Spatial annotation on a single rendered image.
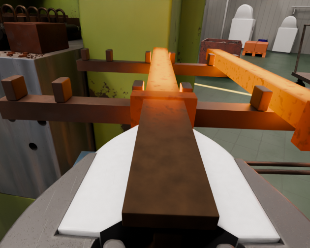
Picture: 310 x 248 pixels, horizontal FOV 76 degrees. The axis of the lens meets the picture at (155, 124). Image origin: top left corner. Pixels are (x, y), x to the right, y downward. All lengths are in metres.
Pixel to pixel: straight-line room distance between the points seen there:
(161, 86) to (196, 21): 0.86
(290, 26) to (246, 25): 1.49
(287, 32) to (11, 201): 9.43
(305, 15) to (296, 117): 10.15
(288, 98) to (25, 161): 0.64
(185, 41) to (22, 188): 0.88
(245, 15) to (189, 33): 8.63
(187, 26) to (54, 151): 0.77
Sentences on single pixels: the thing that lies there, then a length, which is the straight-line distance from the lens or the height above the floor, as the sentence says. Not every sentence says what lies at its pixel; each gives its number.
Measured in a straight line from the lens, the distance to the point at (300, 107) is 0.20.
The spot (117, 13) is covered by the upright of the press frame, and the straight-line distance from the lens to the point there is 0.62.
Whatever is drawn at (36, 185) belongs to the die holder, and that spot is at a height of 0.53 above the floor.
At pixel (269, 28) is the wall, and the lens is 10.36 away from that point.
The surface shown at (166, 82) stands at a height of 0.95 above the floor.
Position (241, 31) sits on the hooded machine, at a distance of 9.59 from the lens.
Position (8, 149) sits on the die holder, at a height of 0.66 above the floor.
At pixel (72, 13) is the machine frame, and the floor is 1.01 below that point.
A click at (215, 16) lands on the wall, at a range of 10.79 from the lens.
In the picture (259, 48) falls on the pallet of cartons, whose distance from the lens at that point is 7.99.
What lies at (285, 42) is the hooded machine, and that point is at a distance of 9.59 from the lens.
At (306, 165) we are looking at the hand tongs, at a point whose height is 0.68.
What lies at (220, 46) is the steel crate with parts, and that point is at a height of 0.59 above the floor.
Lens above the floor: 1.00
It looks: 28 degrees down
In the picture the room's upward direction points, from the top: 2 degrees clockwise
